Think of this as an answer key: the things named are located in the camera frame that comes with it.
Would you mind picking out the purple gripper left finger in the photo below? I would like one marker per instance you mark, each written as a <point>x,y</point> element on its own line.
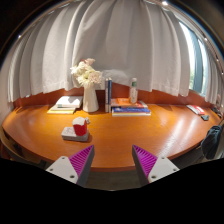
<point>75,168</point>

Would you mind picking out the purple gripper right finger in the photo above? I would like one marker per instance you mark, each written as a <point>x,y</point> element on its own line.
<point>150,167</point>

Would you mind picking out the yellow book under stack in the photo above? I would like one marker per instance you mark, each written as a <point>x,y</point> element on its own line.
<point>56,110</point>

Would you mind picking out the dark bag on chair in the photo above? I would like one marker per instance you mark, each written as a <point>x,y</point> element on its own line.
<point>210,143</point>

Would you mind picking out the white ribbed vase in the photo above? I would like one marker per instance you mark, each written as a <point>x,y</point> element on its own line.
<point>90,102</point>

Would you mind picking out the white book on stack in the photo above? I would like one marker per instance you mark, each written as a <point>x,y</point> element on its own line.
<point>69,101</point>

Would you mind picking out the blue flat book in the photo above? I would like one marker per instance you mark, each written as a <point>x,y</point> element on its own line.
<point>131,112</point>

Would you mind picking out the orange flat book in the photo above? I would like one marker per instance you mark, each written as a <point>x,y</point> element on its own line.
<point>125,102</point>

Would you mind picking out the small dark object right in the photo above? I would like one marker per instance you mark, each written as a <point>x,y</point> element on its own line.
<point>205,117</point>

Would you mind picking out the red book at right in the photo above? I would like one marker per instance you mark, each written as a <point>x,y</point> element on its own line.
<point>196,109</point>

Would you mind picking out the upright grey book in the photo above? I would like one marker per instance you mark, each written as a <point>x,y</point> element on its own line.
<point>107,95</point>

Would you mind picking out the clear plastic bottle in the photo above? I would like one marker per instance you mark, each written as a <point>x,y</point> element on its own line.
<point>133,92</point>

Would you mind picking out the upright blue book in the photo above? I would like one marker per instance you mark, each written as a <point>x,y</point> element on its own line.
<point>109,94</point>

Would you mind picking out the white flower bouquet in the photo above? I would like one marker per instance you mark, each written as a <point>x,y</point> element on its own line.
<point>84,74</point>

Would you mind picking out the white curtain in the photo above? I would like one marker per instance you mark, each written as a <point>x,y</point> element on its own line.
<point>126,38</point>

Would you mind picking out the window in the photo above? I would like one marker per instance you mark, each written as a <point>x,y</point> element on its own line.
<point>198,61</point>

